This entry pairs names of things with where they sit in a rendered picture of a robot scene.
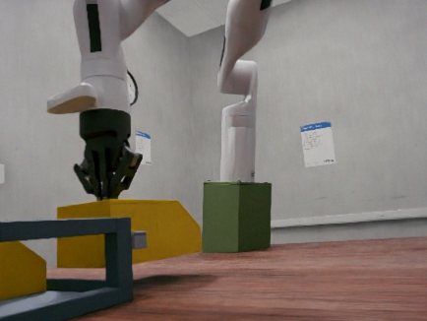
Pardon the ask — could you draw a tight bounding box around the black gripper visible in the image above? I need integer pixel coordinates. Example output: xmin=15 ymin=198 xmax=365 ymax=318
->
xmin=74 ymin=108 xmax=143 ymax=201

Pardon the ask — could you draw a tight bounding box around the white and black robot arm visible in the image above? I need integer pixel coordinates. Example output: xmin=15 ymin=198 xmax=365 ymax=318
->
xmin=47 ymin=0 xmax=274 ymax=182

